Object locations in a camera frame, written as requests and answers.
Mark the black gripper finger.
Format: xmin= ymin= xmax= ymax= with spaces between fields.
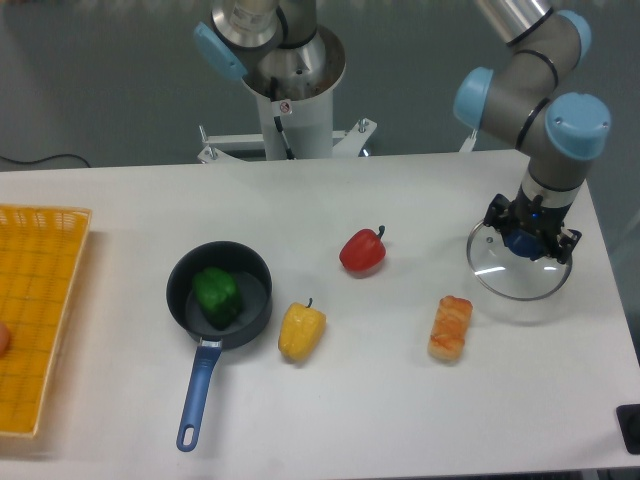
xmin=482 ymin=194 xmax=515 ymax=235
xmin=547 ymin=227 xmax=582 ymax=264

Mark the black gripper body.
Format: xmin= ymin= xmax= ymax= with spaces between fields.
xmin=508 ymin=195 xmax=568 ymax=238

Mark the glass lid blue knob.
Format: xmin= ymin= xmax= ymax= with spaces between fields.
xmin=466 ymin=222 xmax=573 ymax=301

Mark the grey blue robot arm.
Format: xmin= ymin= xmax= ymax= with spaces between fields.
xmin=193 ymin=1 xmax=611 ymax=264

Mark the orange toasted bread piece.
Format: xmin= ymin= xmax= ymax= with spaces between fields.
xmin=427 ymin=296 xmax=473 ymax=361

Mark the red bell pepper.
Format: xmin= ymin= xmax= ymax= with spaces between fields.
xmin=339 ymin=225 xmax=386 ymax=273

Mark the black device at edge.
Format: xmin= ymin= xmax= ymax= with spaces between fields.
xmin=616 ymin=404 xmax=640 ymax=455

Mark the yellow bell pepper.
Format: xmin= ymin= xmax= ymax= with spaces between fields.
xmin=278 ymin=297 xmax=327 ymax=362

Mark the green bell pepper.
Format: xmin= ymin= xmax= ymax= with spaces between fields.
xmin=192 ymin=267 xmax=243 ymax=330

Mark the yellow woven basket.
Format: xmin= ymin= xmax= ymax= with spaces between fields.
xmin=1 ymin=204 xmax=92 ymax=438

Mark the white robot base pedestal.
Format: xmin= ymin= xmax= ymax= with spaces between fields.
xmin=194 ymin=23 xmax=377 ymax=160

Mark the black pedestal cable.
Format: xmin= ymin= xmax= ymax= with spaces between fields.
xmin=269 ymin=75 xmax=297 ymax=161

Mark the dark pot blue handle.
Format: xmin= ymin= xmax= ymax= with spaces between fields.
xmin=166 ymin=241 xmax=272 ymax=452

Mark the black floor cable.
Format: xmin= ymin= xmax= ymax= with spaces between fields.
xmin=0 ymin=153 xmax=92 ymax=168

